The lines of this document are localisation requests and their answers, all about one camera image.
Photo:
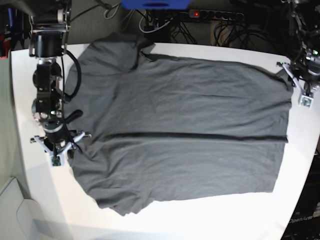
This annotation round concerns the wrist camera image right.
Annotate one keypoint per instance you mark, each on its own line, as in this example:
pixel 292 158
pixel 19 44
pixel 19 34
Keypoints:
pixel 306 101

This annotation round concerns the red clamp at table corner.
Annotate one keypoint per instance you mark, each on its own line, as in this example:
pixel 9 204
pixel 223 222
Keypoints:
pixel 4 46

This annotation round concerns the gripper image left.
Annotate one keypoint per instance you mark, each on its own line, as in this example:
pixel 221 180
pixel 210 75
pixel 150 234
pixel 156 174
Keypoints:
pixel 58 139

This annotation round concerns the dark grey t-shirt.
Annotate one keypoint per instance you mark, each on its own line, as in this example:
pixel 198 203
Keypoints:
pixel 167 128

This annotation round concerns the black power strip red light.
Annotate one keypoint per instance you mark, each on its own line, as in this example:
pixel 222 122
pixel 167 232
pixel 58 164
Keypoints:
pixel 215 15

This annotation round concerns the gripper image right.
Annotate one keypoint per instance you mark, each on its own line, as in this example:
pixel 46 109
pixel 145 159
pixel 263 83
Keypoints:
pixel 304 74

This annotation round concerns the blue box at top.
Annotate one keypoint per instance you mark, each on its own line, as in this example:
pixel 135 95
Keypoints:
pixel 156 4

